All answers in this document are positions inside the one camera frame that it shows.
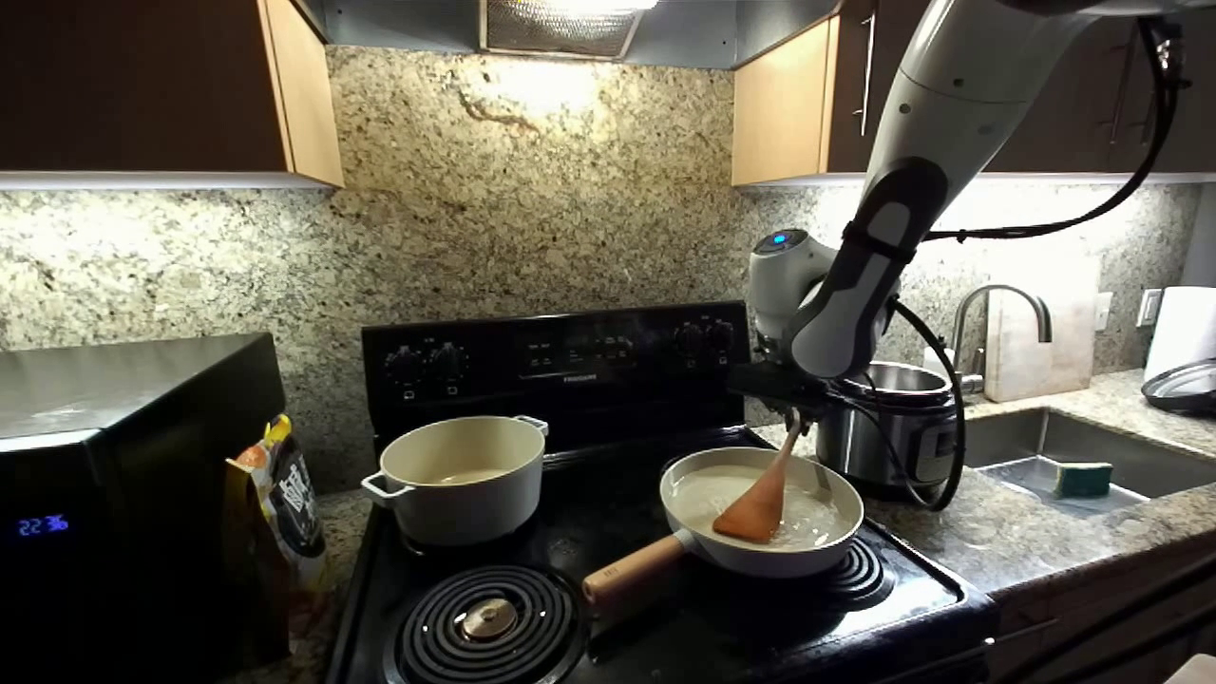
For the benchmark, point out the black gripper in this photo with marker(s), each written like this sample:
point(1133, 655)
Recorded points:
point(785, 388)

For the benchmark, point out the wooden spoon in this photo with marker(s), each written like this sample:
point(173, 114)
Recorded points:
point(758, 510)

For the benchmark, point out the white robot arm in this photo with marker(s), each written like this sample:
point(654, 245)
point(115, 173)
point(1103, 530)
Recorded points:
point(965, 86)

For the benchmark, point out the stainless steel pressure cooker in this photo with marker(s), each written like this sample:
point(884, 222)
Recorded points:
point(898, 428)

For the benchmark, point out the black electric stove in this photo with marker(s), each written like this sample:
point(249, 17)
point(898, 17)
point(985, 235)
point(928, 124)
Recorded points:
point(626, 397)

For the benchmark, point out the stone cutting board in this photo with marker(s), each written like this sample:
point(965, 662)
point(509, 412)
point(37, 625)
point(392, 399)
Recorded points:
point(1074, 349)

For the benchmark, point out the stainless steel sink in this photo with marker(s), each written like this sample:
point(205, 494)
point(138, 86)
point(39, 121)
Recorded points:
point(1029, 451)

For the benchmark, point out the chrome kitchen faucet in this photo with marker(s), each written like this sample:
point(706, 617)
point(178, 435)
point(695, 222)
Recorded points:
point(1003, 339)

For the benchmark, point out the dark right upper cabinet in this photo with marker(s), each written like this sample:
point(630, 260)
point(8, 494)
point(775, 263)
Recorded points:
point(810, 105)

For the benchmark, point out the dark cabinet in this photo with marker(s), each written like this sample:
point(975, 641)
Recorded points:
point(167, 95)
point(810, 105)

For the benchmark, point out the green sponge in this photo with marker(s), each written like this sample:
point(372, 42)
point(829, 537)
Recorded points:
point(1084, 482)

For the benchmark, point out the range hood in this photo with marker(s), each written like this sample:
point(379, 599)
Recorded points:
point(626, 33)

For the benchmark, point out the black object by sink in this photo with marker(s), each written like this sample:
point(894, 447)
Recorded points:
point(1188, 388)

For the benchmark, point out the snack bag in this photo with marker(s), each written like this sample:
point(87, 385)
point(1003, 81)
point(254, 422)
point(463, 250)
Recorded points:
point(274, 494)

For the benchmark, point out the black microwave oven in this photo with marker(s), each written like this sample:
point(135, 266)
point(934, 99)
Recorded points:
point(119, 558)

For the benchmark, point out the dark left upper cabinet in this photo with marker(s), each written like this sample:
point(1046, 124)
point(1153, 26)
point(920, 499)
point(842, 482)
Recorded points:
point(167, 95)

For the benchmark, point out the white frying pan wooden handle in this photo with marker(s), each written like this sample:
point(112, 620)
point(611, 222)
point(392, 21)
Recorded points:
point(823, 515)

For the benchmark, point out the white pot with handles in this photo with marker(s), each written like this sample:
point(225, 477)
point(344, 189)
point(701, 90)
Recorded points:
point(463, 482)

